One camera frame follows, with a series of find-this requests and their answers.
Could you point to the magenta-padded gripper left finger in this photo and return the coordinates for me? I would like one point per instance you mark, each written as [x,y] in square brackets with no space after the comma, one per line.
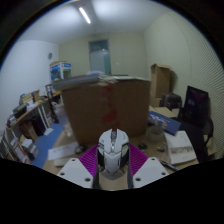
[75,173]

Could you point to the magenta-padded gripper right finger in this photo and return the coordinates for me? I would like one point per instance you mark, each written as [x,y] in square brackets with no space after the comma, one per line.
[150,171]

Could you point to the white and grey computer mouse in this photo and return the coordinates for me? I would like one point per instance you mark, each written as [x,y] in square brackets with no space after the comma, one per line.
[112,156]

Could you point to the small white flat device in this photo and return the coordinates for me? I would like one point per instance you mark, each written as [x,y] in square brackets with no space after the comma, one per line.
[61,161]

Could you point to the black glasses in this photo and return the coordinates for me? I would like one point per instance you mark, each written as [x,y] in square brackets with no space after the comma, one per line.
[80,149]

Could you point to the white printed paper sheet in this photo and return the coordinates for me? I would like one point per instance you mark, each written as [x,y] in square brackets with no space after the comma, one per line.
[61,151]

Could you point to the small dark clip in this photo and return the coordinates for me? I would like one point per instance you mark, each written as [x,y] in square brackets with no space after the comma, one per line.
[142,146]

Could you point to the white closed book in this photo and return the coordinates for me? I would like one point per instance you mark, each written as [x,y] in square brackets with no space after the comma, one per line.
[180,148]

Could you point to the clear plastic cup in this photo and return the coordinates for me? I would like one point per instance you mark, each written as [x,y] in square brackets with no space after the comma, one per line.
[156,134]

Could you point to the blue book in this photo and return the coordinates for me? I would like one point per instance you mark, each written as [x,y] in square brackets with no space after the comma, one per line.
[165,121]

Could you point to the black office chair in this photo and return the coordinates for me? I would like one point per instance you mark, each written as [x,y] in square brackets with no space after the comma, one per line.
[200,140]

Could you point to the large brown cardboard box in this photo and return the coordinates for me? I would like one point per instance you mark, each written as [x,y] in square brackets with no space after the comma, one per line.
[90,113]

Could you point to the white shelf unit with items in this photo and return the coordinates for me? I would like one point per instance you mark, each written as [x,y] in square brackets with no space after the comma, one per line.
[20,133]

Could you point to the dark brown box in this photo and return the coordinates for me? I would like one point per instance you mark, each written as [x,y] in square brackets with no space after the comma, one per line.
[171,101]

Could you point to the black monitor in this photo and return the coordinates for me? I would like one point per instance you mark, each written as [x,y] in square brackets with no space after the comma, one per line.
[196,105]

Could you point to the tall open cardboard box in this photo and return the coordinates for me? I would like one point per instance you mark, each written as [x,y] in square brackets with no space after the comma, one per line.
[161,83]

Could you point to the blue and white box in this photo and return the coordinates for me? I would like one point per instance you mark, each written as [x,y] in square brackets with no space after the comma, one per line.
[60,70]

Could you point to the grey-blue door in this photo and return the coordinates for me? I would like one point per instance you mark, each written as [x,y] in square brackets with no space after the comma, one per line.
[100,58]

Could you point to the ceiling tube light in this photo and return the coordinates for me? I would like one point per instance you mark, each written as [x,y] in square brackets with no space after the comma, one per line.
[84,15]

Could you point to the round wall clock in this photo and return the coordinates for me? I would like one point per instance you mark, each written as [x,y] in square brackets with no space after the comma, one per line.
[50,56]

